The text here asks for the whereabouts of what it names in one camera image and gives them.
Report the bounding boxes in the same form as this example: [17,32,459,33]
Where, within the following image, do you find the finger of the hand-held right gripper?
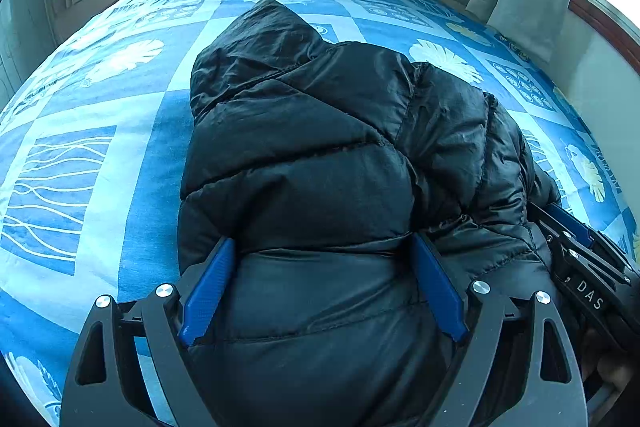
[529,202,638,280]

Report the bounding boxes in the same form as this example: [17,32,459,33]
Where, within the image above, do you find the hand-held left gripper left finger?
[59,237,237,427]

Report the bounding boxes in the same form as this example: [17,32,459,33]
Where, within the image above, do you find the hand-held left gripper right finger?
[409,232,589,427]

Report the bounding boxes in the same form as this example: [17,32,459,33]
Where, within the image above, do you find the black puffer jacket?
[177,0,563,427]

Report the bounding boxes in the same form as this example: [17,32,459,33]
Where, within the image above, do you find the person's right hand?
[582,329,636,390]

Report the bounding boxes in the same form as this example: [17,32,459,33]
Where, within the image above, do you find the bed with blue patterned sheet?
[0,0,640,427]

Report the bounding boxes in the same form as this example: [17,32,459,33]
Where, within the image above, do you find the white glossy wardrobe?
[0,0,61,118]

